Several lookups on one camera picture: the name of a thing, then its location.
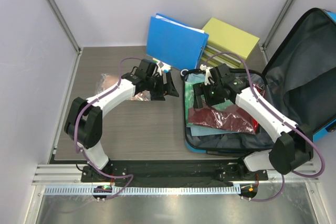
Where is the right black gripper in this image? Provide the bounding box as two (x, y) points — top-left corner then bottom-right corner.
(193, 80), (225, 109)

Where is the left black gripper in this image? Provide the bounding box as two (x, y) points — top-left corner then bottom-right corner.
(145, 72), (179, 101)

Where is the green white tie-dye cloth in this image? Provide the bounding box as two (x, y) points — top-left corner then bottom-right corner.
(184, 81), (233, 123)

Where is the blue button shirt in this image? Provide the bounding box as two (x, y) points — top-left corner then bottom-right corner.
(186, 125), (236, 136)

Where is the maroon cloth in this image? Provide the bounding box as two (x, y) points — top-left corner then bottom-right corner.
(187, 105), (256, 134)

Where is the beige bra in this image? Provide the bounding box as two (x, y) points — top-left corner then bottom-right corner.
(95, 73), (151, 101)

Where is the red garment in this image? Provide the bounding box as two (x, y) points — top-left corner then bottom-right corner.
(249, 83), (265, 134)

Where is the blue suitcase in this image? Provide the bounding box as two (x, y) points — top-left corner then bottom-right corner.
(180, 7), (336, 155)

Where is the light blue towel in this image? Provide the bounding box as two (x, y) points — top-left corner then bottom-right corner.
(186, 73), (208, 83)

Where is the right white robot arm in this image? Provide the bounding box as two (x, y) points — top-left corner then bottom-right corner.
(194, 65), (314, 180)

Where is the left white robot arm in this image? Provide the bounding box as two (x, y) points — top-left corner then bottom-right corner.
(64, 59), (179, 182)

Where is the marker pens pack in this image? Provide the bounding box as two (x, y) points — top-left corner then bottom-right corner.
(152, 58), (171, 75)

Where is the blue file folder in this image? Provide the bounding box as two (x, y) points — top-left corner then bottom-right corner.
(146, 13), (209, 70)

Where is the olive green drawer box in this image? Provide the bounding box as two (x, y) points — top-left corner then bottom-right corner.
(201, 17), (262, 69)

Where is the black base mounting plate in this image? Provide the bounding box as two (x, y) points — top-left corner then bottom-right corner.
(81, 159), (268, 188)

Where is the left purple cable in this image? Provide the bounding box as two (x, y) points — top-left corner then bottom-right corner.
(74, 57), (134, 214)

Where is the white slotted cable duct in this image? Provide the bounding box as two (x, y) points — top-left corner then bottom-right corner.
(44, 184), (241, 196)

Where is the left aluminium frame post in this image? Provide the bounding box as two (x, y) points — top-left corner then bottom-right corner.
(46, 0), (81, 55)

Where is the aluminium frame post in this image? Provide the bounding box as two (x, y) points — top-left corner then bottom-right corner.
(46, 0), (81, 55)
(260, 0), (295, 51)

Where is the right aluminium frame post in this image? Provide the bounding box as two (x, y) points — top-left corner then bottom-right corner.
(260, 0), (295, 51)

